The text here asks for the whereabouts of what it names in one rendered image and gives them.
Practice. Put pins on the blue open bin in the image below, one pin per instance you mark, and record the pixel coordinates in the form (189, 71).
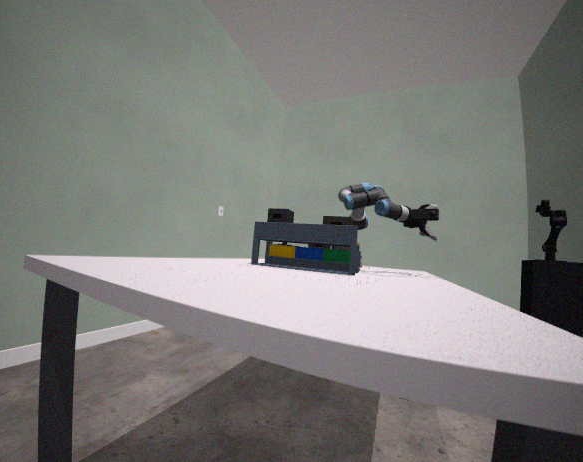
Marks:
(309, 253)

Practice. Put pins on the yellow open bin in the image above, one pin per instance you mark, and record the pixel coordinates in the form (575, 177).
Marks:
(282, 251)

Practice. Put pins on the green bin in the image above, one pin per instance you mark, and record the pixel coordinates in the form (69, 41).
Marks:
(336, 255)

